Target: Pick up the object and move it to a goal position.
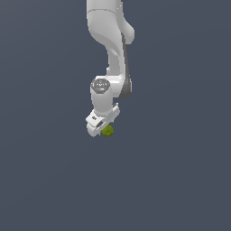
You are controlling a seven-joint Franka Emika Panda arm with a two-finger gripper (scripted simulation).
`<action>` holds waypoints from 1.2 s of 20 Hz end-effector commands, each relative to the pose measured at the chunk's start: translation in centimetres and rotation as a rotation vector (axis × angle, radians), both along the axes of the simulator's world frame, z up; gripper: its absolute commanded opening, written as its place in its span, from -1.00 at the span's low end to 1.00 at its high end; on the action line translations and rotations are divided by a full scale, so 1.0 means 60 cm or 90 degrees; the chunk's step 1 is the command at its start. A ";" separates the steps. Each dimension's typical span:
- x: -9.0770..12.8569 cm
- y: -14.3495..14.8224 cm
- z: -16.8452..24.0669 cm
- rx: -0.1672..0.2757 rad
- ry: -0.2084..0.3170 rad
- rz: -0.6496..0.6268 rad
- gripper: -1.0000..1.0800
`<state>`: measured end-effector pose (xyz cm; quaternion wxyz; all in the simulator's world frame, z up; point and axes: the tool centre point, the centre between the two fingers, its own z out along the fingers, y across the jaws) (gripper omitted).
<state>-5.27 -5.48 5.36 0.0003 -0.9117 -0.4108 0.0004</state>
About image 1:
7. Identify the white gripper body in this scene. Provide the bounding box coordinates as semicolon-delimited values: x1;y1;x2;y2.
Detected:
85;102;121;138

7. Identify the small green round object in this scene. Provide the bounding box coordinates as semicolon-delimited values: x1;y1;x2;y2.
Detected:
101;125;115;138

